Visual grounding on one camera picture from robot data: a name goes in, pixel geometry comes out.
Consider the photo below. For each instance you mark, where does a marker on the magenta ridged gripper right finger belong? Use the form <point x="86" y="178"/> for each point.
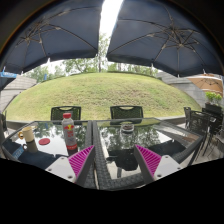
<point x="153" y="166"/>

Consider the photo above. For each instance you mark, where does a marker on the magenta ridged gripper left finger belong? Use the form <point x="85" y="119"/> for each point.
<point x="75" y="167"/>

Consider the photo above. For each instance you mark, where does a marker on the right wicker glass-top table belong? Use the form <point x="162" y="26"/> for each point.
<point x="116" y="165"/>

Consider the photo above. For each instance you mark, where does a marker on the wicker glass-top table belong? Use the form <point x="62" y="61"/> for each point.
<point x="116" y="165"/>
<point x="48" y="151"/>

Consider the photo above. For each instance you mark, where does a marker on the clear bottle with red cap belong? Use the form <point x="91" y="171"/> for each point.
<point x="69" y="133"/>

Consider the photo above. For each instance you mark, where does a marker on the glass ashtray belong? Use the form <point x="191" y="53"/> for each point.
<point x="127" y="127"/>

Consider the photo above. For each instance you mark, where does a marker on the left wicker glass-top table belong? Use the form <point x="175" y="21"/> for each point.
<point x="48" y="151"/>

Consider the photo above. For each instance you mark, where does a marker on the red round lid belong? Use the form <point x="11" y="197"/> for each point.
<point x="44" y="141"/>

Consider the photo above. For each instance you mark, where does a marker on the left dark green chair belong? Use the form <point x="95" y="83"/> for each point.
<point x="58" y="112"/>

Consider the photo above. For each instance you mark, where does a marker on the dark green chair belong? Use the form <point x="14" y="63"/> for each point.
<point x="58" y="112"/>
<point x="126" y="111"/>

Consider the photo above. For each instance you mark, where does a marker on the right dark green chair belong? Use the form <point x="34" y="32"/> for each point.
<point x="126" y="111"/>

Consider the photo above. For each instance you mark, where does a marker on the dark chair at far right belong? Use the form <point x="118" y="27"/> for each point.
<point x="187" y="111"/>

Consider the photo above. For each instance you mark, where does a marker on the dark side table far right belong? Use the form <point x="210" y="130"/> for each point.
<point x="204" y="124"/>

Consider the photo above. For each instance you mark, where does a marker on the green potted plants planter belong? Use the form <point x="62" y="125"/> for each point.
<point x="213" y="102"/>

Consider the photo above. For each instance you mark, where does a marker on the orange patio umbrella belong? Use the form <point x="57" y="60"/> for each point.
<point x="207" y="83"/>

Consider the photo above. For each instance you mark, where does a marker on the right navy patio umbrella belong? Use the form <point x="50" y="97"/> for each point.
<point x="156" y="33"/>

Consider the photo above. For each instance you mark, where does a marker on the navy patio umbrella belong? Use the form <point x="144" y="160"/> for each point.
<point x="156" y="33"/>
<point x="33" y="32"/>

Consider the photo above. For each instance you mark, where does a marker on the left navy patio umbrella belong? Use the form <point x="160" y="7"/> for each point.
<point x="33" y="32"/>

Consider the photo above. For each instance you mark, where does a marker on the cream mug with yellow handle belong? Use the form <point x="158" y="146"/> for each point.
<point x="27" y="134"/>

